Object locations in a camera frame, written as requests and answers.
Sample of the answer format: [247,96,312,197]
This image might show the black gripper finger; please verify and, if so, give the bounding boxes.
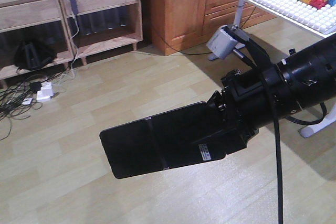
[181,103,225,144]

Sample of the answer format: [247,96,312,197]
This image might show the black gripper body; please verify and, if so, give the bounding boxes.
[204,61,284,156]

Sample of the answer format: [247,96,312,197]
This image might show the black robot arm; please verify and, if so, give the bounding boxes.
[186,36,335,154]

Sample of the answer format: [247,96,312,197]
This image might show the orange wooden cabinet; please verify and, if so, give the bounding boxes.
[139,0,276,57]

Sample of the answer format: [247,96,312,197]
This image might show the white power strip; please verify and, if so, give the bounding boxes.
[36,82,54,102]

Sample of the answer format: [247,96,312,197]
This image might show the light wooden shelf unit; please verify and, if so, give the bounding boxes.
[1,0,143,87]

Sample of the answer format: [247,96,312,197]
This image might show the black bag on shelf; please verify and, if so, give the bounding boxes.
[14,39,56,71]

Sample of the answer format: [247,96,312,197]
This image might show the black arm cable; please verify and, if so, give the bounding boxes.
[259,69,329,224]

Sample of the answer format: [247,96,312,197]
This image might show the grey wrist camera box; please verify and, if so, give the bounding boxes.
[206,25,238,61]

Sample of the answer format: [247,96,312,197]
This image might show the white desk frame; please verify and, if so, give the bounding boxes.
[207,0,336,138]

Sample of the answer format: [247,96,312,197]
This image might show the tangled black floor cables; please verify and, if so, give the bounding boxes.
[0,71,66,141]

